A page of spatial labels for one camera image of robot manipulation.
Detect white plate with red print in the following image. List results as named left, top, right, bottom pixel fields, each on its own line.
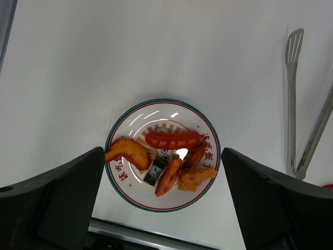
left=105, top=98, right=221, bottom=213

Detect breaded fried chicken nugget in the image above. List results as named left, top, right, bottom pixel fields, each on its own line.
left=177, top=168, right=217, bottom=192

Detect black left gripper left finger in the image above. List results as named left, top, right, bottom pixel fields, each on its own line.
left=1, top=147, right=105, bottom=249

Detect red round lid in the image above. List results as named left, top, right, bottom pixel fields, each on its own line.
left=323, top=184, right=333, bottom=190

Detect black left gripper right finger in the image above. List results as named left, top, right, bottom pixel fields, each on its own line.
left=222, top=148, right=332, bottom=249

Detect red grilled sausage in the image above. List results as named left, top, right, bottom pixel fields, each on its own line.
left=145, top=131, right=200, bottom=150

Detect black seaweed sushi roll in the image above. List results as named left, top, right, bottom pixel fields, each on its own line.
left=144, top=158, right=168, bottom=186

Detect brown roasted meat piece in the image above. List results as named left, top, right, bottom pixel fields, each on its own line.
left=182, top=142, right=207, bottom=168

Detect aluminium front rail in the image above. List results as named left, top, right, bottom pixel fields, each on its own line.
left=88, top=218, right=213, bottom=249

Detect orange fried chicken wing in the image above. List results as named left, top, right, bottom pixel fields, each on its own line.
left=105, top=138, right=151, bottom=171

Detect stainless steel tongs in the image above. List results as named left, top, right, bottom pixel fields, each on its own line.
left=285, top=28, right=332, bottom=180

